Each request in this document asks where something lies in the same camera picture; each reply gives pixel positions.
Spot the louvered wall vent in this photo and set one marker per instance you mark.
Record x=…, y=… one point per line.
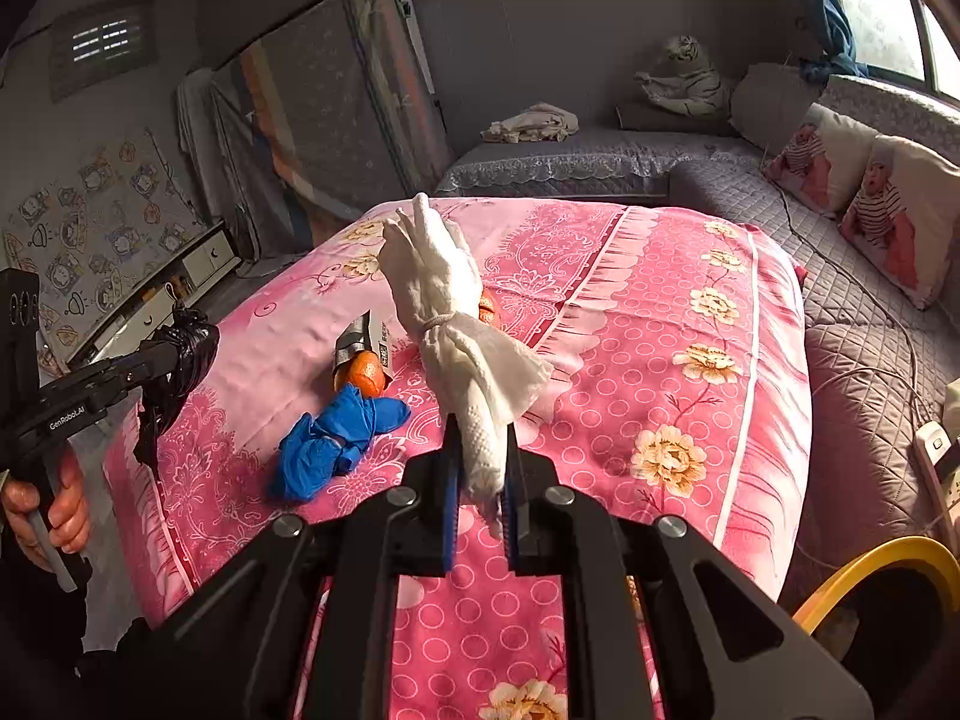
x=105, y=41

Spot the white power strip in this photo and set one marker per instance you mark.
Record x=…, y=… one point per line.
x=934, y=457

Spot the pink floral bedspread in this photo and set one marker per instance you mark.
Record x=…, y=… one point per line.
x=637, y=315

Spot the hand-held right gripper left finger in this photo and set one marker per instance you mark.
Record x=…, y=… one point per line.
x=450, y=499

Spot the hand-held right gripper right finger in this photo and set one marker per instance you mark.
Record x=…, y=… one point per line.
x=512, y=510

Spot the grey quilted sofa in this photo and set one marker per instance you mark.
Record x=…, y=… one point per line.
x=847, y=315

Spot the black plastic bag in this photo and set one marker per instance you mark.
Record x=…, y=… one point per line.
x=191, y=349

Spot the yellow-rimmed bin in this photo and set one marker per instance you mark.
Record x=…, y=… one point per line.
x=892, y=559

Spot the crumpled beige cloth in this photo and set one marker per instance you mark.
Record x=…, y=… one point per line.
x=532, y=124

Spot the short blue curtain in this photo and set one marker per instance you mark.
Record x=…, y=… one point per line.
x=825, y=7

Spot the dark silver foil wrapper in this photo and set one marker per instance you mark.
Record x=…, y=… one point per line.
x=367, y=330

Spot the grey lace-trimmed daybed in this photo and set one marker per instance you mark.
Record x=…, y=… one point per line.
x=585, y=157

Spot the flat grey pillow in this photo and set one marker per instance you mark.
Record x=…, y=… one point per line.
x=637, y=120

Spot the baby print pillow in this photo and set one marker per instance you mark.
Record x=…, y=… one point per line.
x=817, y=165
x=900, y=225

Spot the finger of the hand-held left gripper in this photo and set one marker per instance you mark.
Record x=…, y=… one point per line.
x=142, y=388
x=154, y=352

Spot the large grey cushion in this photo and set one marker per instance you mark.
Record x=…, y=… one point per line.
x=772, y=105

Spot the cartoon wall poster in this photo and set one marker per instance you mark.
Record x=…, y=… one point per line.
x=97, y=225

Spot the white low cabinet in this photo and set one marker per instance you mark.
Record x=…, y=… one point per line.
x=202, y=262

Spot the striped cloth covered wardrobe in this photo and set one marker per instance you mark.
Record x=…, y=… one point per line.
x=337, y=112

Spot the person's left hand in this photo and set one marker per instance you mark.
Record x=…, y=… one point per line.
x=71, y=510

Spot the tangerine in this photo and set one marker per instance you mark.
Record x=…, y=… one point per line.
x=489, y=307
x=364, y=376

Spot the hanging white cloth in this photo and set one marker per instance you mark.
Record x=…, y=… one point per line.
x=199, y=135

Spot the white tiger plush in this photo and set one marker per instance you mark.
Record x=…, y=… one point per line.
x=690, y=79

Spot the window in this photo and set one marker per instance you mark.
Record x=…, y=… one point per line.
x=892, y=7

